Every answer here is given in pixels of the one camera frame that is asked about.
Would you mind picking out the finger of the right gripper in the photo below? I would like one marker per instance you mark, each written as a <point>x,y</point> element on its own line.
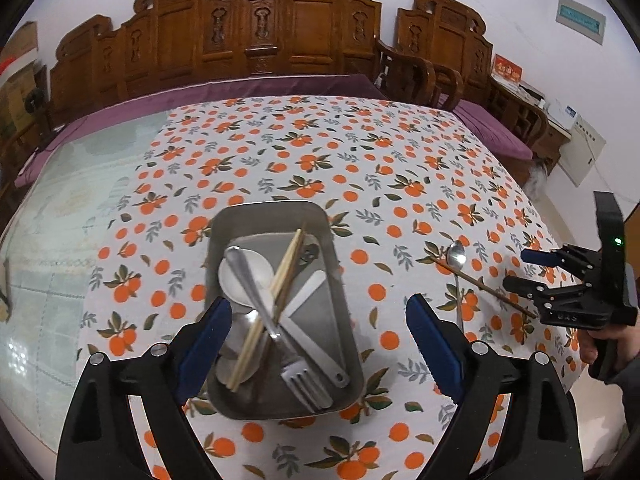
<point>540,258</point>
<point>540,293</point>

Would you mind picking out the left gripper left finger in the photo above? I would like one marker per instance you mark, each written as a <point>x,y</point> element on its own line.
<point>197,348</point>

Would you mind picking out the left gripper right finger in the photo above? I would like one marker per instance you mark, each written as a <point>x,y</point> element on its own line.
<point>439,352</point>

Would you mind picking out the stainless steel fork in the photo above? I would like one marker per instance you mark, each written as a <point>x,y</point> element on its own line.
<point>295,371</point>

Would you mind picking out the stainless steel spoon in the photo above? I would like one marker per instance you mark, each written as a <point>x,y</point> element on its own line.
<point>456,259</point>

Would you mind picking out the metal spoon in tray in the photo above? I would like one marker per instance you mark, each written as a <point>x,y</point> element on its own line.
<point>232,347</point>

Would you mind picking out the metal rectangular tray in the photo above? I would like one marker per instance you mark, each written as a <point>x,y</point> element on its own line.
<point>268,228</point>

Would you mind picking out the white plastic knife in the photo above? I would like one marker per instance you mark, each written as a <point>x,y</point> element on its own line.
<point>308,320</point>

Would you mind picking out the white plastic soup spoon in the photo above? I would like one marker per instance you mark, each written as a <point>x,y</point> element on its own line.
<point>242,271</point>

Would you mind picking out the light wooden chopstick in tray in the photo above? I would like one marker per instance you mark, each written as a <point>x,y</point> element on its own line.
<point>282,279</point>

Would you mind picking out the purple armchair cushion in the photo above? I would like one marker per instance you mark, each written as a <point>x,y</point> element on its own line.
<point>492,133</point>

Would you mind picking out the orange print tablecloth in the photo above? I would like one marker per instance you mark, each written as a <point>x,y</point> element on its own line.
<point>398,183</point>

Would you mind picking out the white box on side table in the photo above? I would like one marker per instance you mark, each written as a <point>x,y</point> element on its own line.
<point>562,114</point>

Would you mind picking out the wooden side table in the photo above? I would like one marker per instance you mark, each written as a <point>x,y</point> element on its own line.
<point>527,122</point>

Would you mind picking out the red greeting card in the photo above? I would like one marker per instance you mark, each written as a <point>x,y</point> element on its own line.
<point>505,69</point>

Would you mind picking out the carved wooden armchair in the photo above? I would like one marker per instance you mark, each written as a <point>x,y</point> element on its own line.
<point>440,56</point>

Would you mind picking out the stacked cardboard boxes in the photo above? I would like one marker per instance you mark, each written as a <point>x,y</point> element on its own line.
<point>19,60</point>

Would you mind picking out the carved wooden sofa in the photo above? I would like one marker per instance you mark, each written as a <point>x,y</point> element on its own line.
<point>169,44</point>

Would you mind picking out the white wall panel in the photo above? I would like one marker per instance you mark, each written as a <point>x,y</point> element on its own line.
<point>579,155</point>

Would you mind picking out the grey wall electrical box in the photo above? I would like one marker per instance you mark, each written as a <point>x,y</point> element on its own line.
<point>580,18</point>

